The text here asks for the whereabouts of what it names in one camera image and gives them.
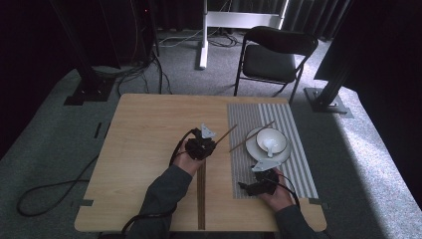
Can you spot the white bowl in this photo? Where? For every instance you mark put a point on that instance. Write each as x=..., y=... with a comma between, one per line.
x=278, y=137

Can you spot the brown wooden chopstick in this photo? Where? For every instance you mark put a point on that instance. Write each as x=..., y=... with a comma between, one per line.
x=227, y=133
x=203, y=205
x=199, y=205
x=252, y=136

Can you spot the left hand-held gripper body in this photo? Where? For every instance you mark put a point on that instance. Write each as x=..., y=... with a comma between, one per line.
x=197, y=147

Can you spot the dark grey curtain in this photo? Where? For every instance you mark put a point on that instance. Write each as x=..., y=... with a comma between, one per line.
x=308, y=16

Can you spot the black folding chair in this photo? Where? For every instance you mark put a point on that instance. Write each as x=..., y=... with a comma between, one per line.
x=272, y=63

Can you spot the white desk frame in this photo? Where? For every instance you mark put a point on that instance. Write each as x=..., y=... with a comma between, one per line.
x=239, y=20

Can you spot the white ceramic spoon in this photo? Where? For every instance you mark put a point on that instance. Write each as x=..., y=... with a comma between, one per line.
x=270, y=146

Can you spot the person's right hand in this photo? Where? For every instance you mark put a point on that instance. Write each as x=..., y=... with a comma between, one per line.
x=282, y=199

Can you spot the dark computer cabinet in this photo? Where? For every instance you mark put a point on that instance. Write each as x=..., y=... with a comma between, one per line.
x=132, y=33

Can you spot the black metal stand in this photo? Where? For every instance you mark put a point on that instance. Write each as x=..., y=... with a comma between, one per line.
x=326, y=99
x=89, y=89

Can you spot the grey striped placemat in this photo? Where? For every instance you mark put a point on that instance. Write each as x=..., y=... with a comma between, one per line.
x=242, y=116

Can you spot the black floor tape strip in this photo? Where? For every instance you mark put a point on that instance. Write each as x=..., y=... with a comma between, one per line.
x=98, y=130

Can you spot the person's left hand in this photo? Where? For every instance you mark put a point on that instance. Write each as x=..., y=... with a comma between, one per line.
x=185, y=162

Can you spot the white plate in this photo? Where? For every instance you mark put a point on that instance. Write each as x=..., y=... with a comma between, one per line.
x=253, y=151

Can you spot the grey tape piece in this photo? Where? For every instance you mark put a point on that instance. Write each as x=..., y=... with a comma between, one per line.
x=86, y=202
x=317, y=202

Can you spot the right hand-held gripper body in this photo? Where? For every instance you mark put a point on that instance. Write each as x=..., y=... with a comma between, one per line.
x=265, y=182

